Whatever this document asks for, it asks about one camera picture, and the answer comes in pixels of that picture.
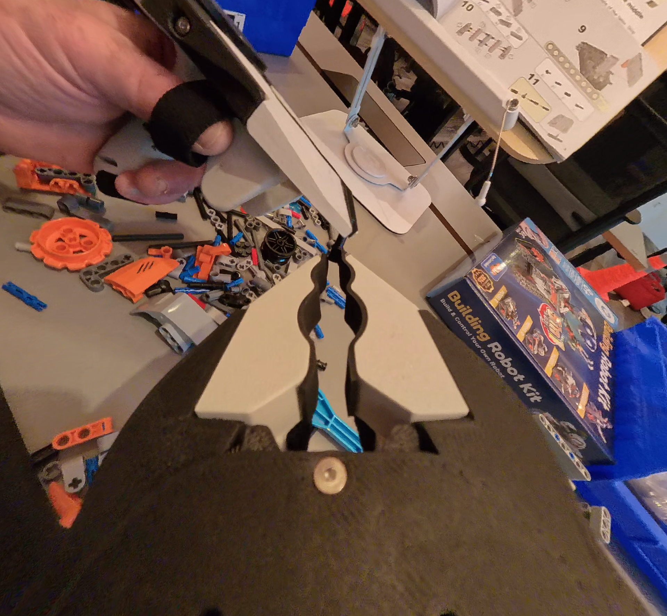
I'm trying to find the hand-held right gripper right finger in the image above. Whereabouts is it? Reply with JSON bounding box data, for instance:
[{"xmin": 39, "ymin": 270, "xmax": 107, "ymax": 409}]
[{"xmin": 336, "ymin": 254, "xmax": 470, "ymax": 452}]

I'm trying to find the instruction booklet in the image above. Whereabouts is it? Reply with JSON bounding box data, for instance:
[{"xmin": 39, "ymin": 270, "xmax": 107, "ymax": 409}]
[{"xmin": 360, "ymin": 0, "xmax": 667, "ymax": 158}]

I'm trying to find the orange wedge piece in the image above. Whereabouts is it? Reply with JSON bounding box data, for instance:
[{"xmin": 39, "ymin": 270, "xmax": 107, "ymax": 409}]
[{"xmin": 105, "ymin": 257, "xmax": 180, "ymax": 302}]

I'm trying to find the person's left hand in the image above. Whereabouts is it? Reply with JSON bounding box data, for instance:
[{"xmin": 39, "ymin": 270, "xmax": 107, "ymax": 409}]
[{"xmin": 0, "ymin": 0, "xmax": 235, "ymax": 202}]

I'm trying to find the orange gear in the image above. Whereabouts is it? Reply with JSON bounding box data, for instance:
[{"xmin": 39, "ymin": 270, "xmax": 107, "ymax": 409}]
[{"xmin": 30, "ymin": 217, "xmax": 113, "ymax": 271}]

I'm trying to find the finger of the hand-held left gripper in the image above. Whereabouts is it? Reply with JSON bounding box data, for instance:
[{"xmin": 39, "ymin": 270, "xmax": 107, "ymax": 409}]
[{"xmin": 248, "ymin": 88, "xmax": 360, "ymax": 242}]

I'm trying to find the orange cone piece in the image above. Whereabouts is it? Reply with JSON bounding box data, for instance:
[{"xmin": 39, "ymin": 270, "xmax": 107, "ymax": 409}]
[{"xmin": 47, "ymin": 481, "xmax": 82, "ymax": 528}]

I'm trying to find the grey curved panel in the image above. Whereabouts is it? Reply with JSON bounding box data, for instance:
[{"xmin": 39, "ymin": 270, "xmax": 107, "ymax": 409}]
[{"xmin": 131, "ymin": 293, "xmax": 225, "ymax": 354}]

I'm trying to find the grey frame piece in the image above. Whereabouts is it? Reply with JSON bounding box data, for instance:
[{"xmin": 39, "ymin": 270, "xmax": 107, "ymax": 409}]
[{"xmin": 42, "ymin": 450, "xmax": 100, "ymax": 492}]

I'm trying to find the white book stand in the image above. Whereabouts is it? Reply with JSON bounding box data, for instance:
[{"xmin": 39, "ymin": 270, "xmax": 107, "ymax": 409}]
[{"xmin": 303, "ymin": 0, "xmax": 667, "ymax": 233}]

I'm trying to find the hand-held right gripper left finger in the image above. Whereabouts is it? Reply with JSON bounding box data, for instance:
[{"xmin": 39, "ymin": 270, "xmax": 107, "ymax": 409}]
[{"xmin": 196, "ymin": 254, "xmax": 332, "ymax": 452}]

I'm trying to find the pile of building kit parts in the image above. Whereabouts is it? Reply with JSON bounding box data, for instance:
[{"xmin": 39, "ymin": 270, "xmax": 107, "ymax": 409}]
[{"xmin": 0, "ymin": 158, "xmax": 350, "ymax": 356}]

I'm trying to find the blue plastic bin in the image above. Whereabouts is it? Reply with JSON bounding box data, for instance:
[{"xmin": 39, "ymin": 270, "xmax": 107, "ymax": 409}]
[
  {"xmin": 574, "ymin": 319, "xmax": 667, "ymax": 596},
  {"xmin": 214, "ymin": 0, "xmax": 322, "ymax": 57}
]

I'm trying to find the red crate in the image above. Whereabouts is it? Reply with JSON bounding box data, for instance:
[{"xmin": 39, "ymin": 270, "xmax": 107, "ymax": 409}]
[{"xmin": 610, "ymin": 257, "xmax": 667, "ymax": 309}]

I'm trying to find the robot kit box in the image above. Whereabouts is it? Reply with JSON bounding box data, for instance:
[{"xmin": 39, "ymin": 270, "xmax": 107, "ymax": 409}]
[{"xmin": 426, "ymin": 218, "xmax": 626, "ymax": 466}]

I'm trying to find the cyan frame piece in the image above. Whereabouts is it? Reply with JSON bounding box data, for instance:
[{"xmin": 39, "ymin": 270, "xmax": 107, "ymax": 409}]
[{"xmin": 313, "ymin": 387, "xmax": 365, "ymax": 452}]

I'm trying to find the black base plate assembly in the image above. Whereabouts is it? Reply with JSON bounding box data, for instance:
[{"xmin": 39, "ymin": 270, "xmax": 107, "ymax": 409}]
[{"xmin": 534, "ymin": 408, "xmax": 616, "ymax": 546}]

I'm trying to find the orange holed beam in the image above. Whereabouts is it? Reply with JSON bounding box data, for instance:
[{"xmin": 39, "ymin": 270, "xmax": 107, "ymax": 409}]
[{"xmin": 52, "ymin": 418, "xmax": 115, "ymax": 450}]

